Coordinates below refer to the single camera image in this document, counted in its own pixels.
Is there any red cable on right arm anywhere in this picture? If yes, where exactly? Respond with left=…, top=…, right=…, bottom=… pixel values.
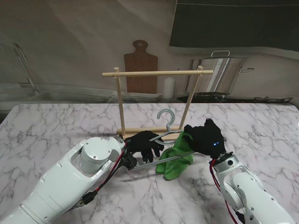
left=209, top=158, right=243, bottom=224

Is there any green microfibre towel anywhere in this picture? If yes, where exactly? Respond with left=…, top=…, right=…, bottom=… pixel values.
left=155, top=131, right=195, bottom=181

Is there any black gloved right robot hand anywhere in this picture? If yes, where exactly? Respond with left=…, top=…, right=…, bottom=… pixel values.
left=184, top=118, right=226, bottom=156

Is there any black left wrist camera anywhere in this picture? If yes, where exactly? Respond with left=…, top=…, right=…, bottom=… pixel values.
left=122, top=154, right=137, bottom=171

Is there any wooden hanging rack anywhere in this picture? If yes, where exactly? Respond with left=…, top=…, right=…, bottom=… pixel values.
left=102, top=65, right=214, bottom=143

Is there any red cable on arm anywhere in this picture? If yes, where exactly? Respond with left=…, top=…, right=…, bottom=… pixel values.
left=209, top=158, right=243, bottom=224
left=77, top=140, right=131, bottom=206

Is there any grey plastic clothes hanger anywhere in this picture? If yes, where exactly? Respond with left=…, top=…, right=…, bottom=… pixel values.
left=133, top=109, right=194, bottom=171

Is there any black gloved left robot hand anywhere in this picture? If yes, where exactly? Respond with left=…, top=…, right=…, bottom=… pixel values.
left=125, top=130, right=165, bottom=164

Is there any red cable on left arm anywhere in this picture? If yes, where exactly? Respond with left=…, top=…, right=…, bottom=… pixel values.
left=77, top=140, right=131, bottom=206

